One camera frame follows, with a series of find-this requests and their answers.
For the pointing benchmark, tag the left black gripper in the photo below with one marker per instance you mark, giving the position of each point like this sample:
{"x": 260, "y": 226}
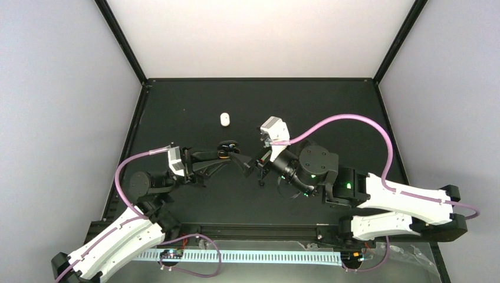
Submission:
{"x": 200, "y": 168}

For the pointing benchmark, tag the right black corner post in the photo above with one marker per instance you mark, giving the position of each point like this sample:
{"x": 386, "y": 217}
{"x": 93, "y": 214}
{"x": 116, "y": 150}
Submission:
{"x": 404, "y": 30}

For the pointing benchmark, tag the white slotted cable duct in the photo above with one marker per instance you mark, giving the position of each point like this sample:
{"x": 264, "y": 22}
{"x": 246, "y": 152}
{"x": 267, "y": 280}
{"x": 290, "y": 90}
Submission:
{"x": 237, "y": 256}

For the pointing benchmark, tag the black gold charging case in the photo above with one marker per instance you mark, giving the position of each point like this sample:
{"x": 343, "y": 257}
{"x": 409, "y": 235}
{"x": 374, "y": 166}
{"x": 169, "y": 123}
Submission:
{"x": 226, "y": 147}

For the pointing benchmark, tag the black mounting rail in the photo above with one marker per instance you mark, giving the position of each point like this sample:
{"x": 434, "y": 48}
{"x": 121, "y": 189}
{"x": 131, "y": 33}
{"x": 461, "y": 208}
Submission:
{"x": 323, "y": 235}

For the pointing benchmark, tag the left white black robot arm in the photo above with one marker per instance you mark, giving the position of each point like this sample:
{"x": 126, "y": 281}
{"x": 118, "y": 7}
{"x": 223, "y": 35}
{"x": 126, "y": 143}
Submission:
{"x": 144, "y": 224}

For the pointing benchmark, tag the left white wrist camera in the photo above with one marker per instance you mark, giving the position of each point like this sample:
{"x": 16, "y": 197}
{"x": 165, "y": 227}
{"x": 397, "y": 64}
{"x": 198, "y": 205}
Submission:
{"x": 175, "y": 161}

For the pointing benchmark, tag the white closed earbud case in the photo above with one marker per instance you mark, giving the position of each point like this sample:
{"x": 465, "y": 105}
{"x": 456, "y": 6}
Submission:
{"x": 225, "y": 119}

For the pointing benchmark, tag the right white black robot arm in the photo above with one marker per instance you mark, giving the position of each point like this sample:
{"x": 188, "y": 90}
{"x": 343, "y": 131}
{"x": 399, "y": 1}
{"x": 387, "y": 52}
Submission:
{"x": 404, "y": 211}

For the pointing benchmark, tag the left black corner post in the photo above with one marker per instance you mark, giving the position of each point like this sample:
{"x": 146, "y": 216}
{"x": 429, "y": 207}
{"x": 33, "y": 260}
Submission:
{"x": 121, "y": 39}

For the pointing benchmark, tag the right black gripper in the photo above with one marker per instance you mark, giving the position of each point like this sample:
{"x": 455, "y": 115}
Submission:
{"x": 246, "y": 163}

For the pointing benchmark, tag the black corner post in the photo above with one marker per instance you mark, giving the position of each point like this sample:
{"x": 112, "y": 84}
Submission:
{"x": 404, "y": 30}
{"x": 121, "y": 39}

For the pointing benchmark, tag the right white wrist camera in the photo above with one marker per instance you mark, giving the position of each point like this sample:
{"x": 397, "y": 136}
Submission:
{"x": 275, "y": 134}

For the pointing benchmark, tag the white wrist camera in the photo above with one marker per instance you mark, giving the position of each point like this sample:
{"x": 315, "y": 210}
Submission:
{"x": 275, "y": 134}
{"x": 175, "y": 161}

